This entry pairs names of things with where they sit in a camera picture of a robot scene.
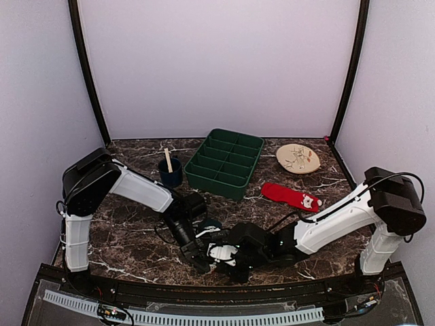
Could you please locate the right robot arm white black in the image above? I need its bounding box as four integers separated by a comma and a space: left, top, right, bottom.
207, 167, 427, 295

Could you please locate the left black frame post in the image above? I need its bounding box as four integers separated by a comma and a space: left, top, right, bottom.
67, 0, 111, 147

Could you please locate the green compartment tray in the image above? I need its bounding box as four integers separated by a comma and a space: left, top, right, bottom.
184, 128, 264, 200

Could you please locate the dark green sock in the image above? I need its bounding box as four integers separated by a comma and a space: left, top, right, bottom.
197, 219, 222, 237

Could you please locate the wooden stick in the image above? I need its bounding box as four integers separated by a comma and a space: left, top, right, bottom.
164, 147, 173, 173

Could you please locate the white slotted cable duct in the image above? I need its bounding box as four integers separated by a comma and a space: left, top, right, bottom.
43, 289, 326, 326

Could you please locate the beige decorated plate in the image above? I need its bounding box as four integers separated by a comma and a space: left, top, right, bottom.
276, 143, 321, 175

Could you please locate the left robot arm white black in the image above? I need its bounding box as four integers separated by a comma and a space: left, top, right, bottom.
59, 147, 210, 296

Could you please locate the black frame post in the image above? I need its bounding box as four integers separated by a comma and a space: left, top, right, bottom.
328, 0, 370, 147
67, 0, 111, 147

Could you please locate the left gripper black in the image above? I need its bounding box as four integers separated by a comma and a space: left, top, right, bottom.
162, 215, 210, 272

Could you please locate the black front rail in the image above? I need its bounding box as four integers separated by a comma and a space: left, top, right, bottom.
81, 271, 361, 306

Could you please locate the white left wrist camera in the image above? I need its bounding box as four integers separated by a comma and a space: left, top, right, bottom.
195, 228, 226, 241

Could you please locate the right black frame post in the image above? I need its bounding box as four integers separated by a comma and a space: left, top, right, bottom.
328, 0, 370, 147

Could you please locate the dark blue mug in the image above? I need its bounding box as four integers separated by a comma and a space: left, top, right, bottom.
158, 158, 183, 188

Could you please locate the red santa sock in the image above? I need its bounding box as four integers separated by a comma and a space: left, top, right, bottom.
261, 183, 323, 213

